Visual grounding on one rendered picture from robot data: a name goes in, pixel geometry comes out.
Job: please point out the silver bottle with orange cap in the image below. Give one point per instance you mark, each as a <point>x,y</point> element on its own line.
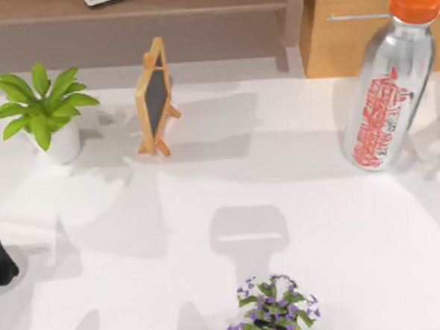
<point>388,98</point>

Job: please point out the wooden framed blackboard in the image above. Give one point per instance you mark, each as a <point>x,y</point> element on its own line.
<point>155,98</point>

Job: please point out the wooden open shelf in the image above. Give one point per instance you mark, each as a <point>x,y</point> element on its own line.
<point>159,30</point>

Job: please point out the wooden cupboard door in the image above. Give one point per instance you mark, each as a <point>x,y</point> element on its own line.
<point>347,41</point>

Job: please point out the green plant in white pot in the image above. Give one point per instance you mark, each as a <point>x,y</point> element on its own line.
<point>49,119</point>

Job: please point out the purple flower plant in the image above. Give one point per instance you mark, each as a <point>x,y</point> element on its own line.
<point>274,311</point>

